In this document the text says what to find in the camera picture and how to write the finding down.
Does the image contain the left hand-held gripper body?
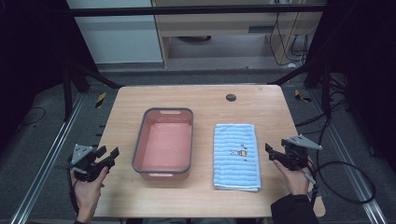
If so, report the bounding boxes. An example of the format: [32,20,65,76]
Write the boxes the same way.
[66,143,108,183]

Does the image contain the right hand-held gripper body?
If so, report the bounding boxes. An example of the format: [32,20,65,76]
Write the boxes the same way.
[274,133,323,172]

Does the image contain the blue striped towel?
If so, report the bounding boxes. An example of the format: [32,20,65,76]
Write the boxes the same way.
[212,123,262,193]

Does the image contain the pink plastic basket grey rim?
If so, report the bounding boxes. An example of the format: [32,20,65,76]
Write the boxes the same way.
[132,106,195,181]

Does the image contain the person's right hand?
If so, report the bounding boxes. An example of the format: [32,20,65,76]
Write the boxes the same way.
[273,158,314,197]

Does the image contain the person's left hand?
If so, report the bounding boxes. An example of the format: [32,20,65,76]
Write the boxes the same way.
[69,166,110,224]

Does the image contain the yellow black striped tape marker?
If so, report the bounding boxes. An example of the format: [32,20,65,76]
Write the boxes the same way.
[293,89,313,104]
[94,91,107,109]

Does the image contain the white cabinet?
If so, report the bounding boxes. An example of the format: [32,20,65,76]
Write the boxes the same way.
[65,0,163,65]

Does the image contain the black curtain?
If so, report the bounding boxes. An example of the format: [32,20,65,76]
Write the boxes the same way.
[0,0,97,153]
[306,0,396,175]

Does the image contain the light wooden desk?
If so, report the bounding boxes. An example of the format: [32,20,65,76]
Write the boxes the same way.
[150,0,327,69]

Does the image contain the grey cable plug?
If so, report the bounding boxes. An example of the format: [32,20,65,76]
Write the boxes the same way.
[303,172,318,186]

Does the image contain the aluminium floor rail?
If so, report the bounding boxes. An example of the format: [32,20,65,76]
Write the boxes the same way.
[309,89,389,224]
[8,92,86,224]

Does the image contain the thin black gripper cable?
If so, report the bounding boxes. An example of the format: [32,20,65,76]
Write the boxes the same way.
[65,161,79,217]

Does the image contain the black floor cables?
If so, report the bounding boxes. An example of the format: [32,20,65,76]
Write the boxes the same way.
[293,74,353,162]

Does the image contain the black floor cable loop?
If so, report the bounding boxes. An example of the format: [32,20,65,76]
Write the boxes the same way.
[18,105,48,127]

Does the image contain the black looped gripper cable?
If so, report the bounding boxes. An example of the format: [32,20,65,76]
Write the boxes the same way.
[312,160,377,205]

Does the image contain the black hanging cables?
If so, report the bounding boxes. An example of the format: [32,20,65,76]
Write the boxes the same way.
[269,12,311,67]

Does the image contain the black metal frame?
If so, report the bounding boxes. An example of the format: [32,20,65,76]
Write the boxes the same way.
[60,4,332,123]

